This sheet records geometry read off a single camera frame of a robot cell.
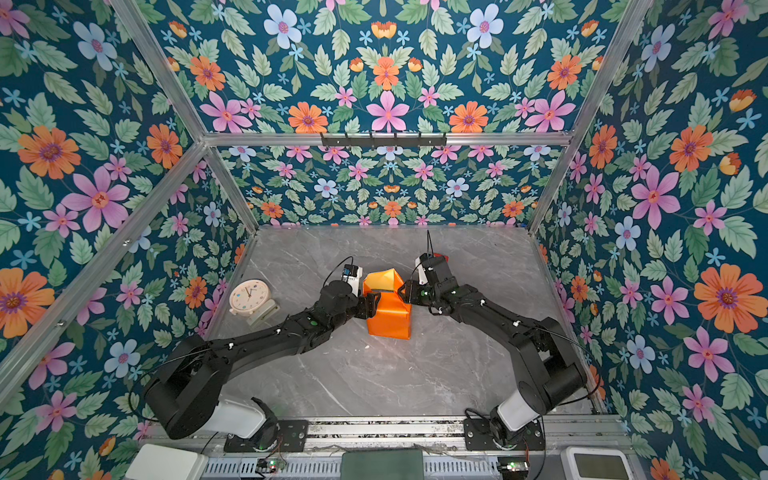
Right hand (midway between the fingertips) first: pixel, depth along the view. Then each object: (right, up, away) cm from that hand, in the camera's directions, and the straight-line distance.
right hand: (411, 286), depth 89 cm
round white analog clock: (-52, -5, +8) cm, 53 cm away
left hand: (-10, -2, -3) cm, 11 cm away
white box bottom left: (-59, -38, -22) cm, 74 cm away
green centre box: (-7, -40, -19) cm, 45 cm away
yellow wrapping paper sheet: (-5, -8, -5) cm, 11 cm away
